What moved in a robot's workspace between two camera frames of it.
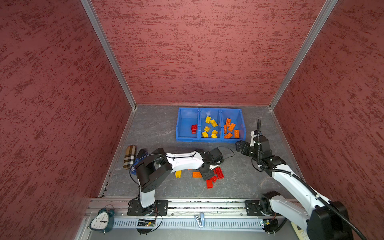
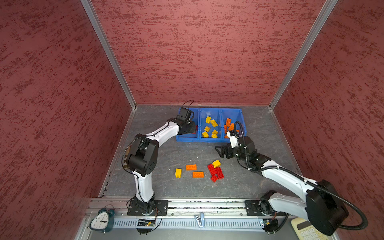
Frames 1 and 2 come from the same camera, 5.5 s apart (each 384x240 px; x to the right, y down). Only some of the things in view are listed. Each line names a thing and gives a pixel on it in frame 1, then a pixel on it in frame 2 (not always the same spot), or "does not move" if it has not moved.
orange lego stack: x=196 y=174 does not move
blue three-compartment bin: x=210 y=124 does not move
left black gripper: x=206 y=176 to x=193 y=128
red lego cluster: x=219 y=174 does not move
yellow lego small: x=178 y=173 does not move
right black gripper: x=246 y=145 to x=227 y=148
